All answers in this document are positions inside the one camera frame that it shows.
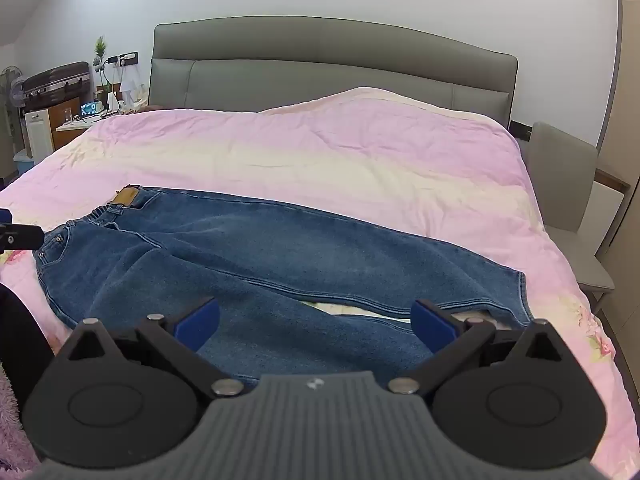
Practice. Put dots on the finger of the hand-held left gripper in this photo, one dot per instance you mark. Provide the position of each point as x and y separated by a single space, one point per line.
22 236

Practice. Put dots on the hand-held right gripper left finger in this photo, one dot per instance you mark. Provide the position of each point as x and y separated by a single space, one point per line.
197 327

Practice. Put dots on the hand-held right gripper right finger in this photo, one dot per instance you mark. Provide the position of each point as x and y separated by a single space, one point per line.
432 327

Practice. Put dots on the blue denim pants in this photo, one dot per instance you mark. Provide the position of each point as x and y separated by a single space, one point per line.
250 260

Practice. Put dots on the light blue bin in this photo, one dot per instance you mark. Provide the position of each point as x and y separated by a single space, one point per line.
23 162

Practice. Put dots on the person's dark clothing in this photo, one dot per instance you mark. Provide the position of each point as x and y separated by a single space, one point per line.
20 340

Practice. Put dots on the white small cabinet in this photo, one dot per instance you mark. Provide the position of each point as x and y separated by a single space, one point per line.
39 132

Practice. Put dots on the wooden nightstand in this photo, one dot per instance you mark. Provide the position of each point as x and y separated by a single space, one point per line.
75 127

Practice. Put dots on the small desk clock screen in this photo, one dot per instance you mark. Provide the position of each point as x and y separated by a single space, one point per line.
90 108

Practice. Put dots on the standing electric fan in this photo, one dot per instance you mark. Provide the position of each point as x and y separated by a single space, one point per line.
11 87

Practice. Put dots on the cluttered wooden bedside table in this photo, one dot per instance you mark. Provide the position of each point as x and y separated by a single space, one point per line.
55 82

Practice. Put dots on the pink and cream blanket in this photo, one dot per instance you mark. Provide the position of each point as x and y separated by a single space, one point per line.
350 160

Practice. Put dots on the purple fluffy cloth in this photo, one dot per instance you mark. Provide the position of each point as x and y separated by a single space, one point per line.
12 425

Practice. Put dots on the grey chair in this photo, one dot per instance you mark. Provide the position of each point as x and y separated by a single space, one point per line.
560 175

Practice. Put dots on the small green plant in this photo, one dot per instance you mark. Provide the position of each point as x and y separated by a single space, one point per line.
100 50

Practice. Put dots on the grey padded bed headboard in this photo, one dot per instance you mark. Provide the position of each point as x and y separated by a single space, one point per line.
320 65

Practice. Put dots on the wall power strip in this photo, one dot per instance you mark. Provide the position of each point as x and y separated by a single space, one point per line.
124 58

